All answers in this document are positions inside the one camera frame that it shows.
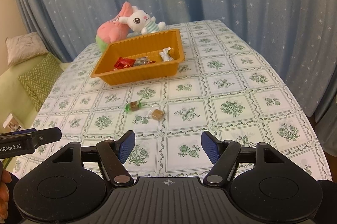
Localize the green brown candy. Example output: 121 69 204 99
124 99 147 112

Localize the clear brown candy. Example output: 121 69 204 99
147 108 165 121

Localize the red snack packet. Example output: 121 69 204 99
114 57 136 71

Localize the grey striped snack packet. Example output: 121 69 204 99
133 57 155 67

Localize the green black snack pouch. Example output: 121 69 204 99
159 47 174 62

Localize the person's left hand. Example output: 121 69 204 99
0 170 12 221

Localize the small white box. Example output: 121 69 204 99
3 113 23 132

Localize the light green sofa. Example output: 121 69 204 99
0 54 72 135

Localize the green zigzag cushion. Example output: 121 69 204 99
18 53 63 112

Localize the floral white green tablecloth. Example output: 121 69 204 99
13 20 331 180

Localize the beige embroidered pillow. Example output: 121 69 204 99
6 32 48 67

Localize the orange plastic tray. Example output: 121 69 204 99
91 29 185 86

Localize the pink star plush toy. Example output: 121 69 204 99
95 2 132 53

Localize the white bunny plush toy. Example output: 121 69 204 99
118 6 166 35

